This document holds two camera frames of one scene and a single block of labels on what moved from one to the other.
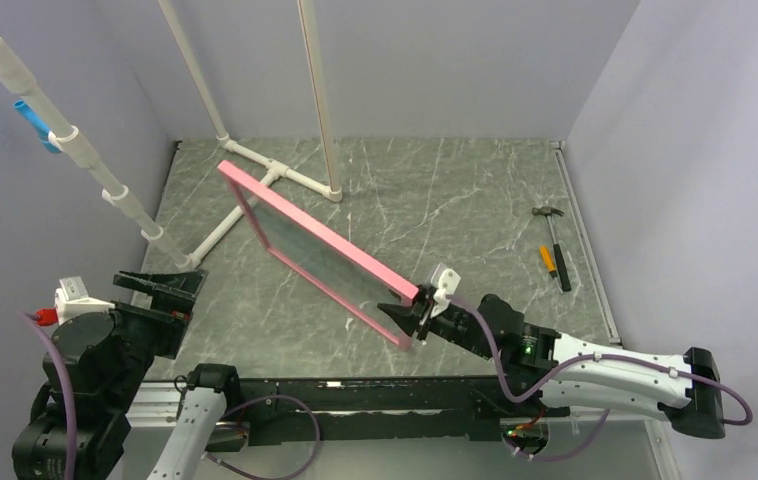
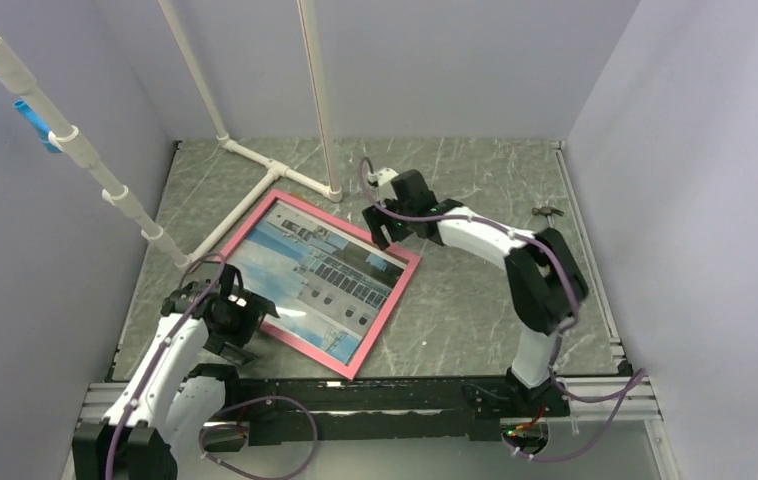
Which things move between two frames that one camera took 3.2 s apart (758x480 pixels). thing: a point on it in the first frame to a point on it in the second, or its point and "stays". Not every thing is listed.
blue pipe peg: [41, 131] stays
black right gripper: [408, 317] to [377, 218]
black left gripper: [169, 312] to [253, 310]
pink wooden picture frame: [351, 276] to [382, 317]
